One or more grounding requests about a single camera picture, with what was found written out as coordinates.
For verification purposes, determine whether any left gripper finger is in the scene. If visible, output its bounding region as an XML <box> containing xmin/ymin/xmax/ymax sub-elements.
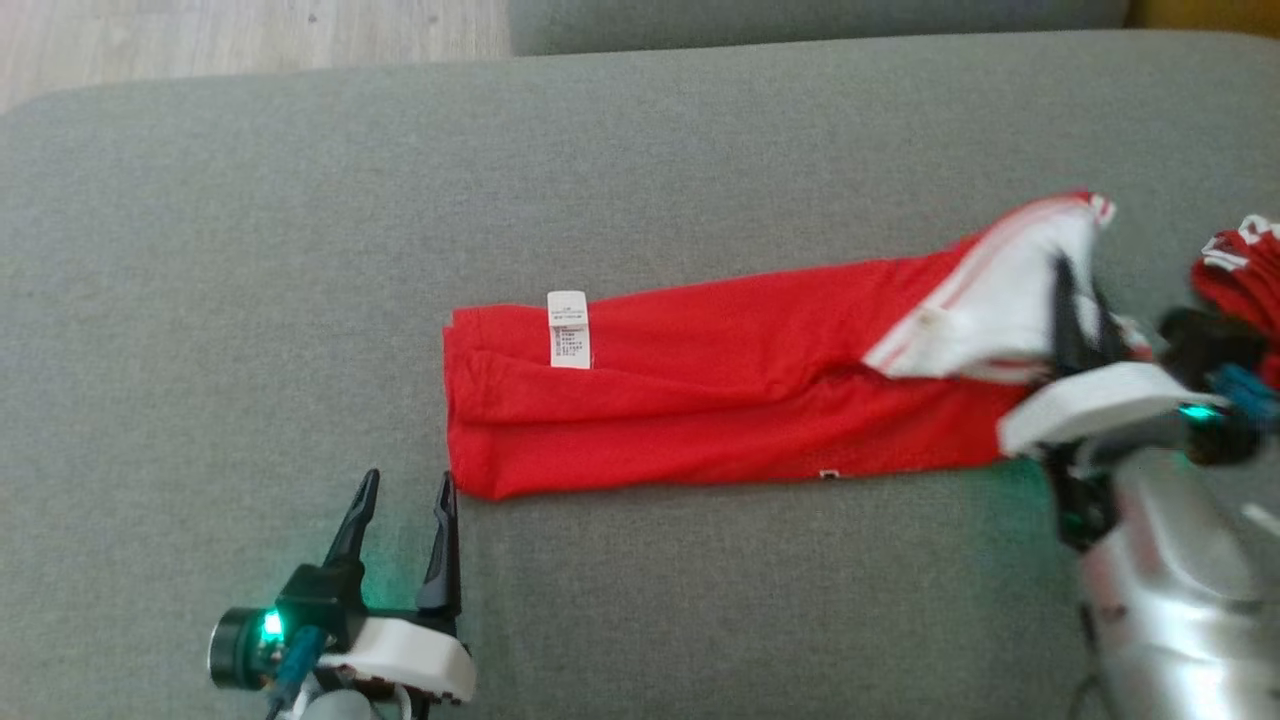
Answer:
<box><xmin>417</xmin><ymin>472</ymin><xmax>463</xmax><ymax>617</ymax></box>
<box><xmin>321</xmin><ymin>469</ymin><xmax>382</xmax><ymax>572</ymax></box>

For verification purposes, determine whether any left arm teal cable plug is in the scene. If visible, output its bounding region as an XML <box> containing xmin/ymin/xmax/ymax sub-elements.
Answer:
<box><xmin>268</xmin><ymin>625</ymin><xmax>331</xmax><ymax>703</ymax></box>

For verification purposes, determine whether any arm teal cable plug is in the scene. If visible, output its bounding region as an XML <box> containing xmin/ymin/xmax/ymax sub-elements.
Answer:
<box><xmin>268</xmin><ymin>625</ymin><xmax>331</xmax><ymax>703</ymax></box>
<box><xmin>1205</xmin><ymin>362</ymin><xmax>1280</xmax><ymax>428</ymax></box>

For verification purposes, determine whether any red and white garment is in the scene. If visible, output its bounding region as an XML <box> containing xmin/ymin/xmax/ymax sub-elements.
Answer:
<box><xmin>1189</xmin><ymin>212</ymin><xmax>1280</xmax><ymax>393</ymax></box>

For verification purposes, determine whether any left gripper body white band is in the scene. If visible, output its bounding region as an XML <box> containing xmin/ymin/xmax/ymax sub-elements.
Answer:
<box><xmin>343</xmin><ymin>610</ymin><xmax>478</xmax><ymax>708</ymax></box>

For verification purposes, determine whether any red garment with white sleeve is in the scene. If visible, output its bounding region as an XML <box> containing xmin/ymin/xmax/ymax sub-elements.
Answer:
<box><xmin>442</xmin><ymin>190</ymin><xmax>1153</xmax><ymax>502</ymax></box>

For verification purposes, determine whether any right arm teal cable plug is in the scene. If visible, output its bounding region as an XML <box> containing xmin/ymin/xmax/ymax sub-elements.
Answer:
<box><xmin>1205</xmin><ymin>362</ymin><xmax>1280</xmax><ymax>428</ymax></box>

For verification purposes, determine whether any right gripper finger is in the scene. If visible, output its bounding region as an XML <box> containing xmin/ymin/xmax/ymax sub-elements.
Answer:
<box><xmin>1050</xmin><ymin>254</ymin><xmax>1089</xmax><ymax>373</ymax></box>
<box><xmin>1086</xmin><ymin>288</ymin><xmax>1129</xmax><ymax>369</ymax></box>

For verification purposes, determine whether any grey fabric sofa seat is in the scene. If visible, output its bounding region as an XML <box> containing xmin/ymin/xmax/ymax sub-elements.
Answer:
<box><xmin>0</xmin><ymin>30</ymin><xmax>1280</xmax><ymax>720</ymax></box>

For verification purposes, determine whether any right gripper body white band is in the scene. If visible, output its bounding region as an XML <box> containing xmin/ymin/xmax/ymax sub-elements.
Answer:
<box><xmin>997</xmin><ymin>361</ymin><xmax>1213</xmax><ymax>459</ymax></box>

